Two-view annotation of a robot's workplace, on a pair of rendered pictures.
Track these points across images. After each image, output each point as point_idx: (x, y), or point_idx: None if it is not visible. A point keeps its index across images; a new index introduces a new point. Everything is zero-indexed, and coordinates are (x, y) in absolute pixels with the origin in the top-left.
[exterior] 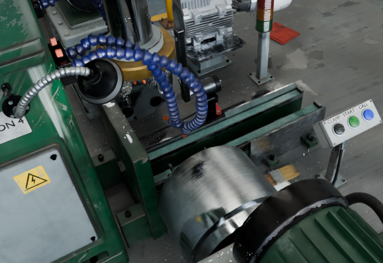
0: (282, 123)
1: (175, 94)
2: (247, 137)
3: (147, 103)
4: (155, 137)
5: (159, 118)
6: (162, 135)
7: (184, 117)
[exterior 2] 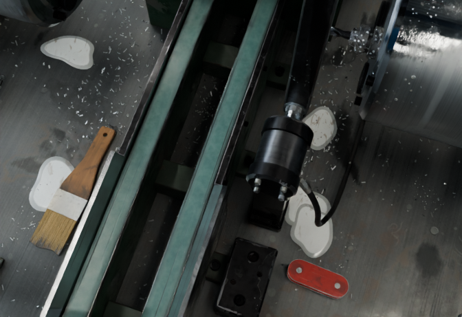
0: (91, 260)
1: (444, 258)
2: (135, 168)
3: (369, 60)
4: (351, 122)
5: (395, 168)
6: (346, 137)
7: (342, 191)
